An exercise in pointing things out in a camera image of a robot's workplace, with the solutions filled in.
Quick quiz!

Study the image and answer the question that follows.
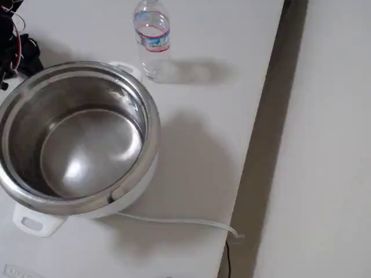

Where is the thin black cable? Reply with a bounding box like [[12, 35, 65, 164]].
[[225, 239, 233, 278]]

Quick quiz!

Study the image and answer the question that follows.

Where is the steel inner cooking pot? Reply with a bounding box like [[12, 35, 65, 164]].
[[5, 71, 150, 200]]

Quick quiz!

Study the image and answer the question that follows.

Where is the white rice cooker body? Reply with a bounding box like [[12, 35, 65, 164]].
[[0, 60, 160, 238]]

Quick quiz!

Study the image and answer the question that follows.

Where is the white printed label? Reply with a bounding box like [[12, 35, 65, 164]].
[[3, 262, 43, 278]]

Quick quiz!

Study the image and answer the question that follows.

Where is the red wire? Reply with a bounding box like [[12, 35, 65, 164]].
[[10, 14, 26, 71]]

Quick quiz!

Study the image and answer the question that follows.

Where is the clear plastic water bottle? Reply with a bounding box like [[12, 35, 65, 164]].
[[132, 0, 174, 84]]

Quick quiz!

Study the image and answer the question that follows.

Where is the white power cord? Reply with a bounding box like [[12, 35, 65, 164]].
[[115, 212, 246, 240]]

